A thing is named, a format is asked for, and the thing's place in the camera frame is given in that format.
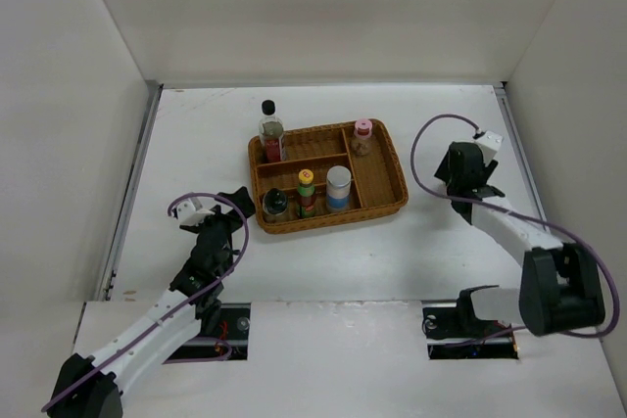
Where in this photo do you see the small black-cap spice jar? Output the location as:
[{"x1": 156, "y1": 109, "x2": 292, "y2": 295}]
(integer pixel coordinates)
[{"x1": 263, "y1": 188, "x2": 289, "y2": 223}]

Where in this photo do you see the green sauce bottle yellow cap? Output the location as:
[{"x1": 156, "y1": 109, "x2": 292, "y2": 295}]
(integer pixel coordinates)
[{"x1": 297, "y1": 168, "x2": 316, "y2": 218}]

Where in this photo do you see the tall glass red-label bottle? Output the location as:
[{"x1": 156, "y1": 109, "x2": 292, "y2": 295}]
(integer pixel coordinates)
[{"x1": 259, "y1": 100, "x2": 287, "y2": 163}]

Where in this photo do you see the blue-label silver-lid shaker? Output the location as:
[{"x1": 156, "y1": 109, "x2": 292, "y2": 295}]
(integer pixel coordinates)
[{"x1": 325, "y1": 165, "x2": 352, "y2": 212}]

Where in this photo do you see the pink-cap spice shaker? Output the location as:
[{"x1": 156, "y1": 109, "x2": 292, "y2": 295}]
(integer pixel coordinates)
[{"x1": 351, "y1": 118, "x2": 373, "y2": 157}]

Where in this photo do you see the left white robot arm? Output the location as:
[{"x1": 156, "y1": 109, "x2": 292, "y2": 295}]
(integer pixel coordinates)
[{"x1": 41, "y1": 187, "x2": 256, "y2": 417}]

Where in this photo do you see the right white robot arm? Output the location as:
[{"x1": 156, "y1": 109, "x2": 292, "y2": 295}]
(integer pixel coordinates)
[{"x1": 435, "y1": 142, "x2": 605, "y2": 336}]

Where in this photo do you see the woven wicker divided basket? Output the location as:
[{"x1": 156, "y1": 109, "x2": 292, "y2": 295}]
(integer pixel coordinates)
[{"x1": 248, "y1": 118, "x2": 409, "y2": 235}]

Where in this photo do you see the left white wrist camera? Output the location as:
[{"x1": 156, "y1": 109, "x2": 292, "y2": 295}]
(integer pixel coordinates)
[{"x1": 169, "y1": 197, "x2": 215, "y2": 227}]

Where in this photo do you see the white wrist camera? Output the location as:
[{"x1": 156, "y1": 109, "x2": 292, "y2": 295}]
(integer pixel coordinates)
[
  {"x1": 169, "y1": 197, "x2": 215, "y2": 227},
  {"x1": 473, "y1": 130, "x2": 504, "y2": 165}
]

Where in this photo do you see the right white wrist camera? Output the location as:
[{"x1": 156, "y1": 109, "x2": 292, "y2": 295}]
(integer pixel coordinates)
[{"x1": 473, "y1": 130, "x2": 504, "y2": 165}]

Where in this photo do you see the aluminium table edge frame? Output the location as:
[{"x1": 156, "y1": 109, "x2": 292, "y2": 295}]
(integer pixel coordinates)
[{"x1": 110, "y1": 83, "x2": 543, "y2": 302}]

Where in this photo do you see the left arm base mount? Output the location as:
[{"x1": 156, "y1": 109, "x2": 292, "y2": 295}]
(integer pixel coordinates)
[{"x1": 166, "y1": 303, "x2": 252, "y2": 364}]

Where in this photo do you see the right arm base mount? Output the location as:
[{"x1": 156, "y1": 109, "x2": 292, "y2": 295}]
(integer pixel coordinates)
[{"x1": 421, "y1": 289, "x2": 518, "y2": 360}]

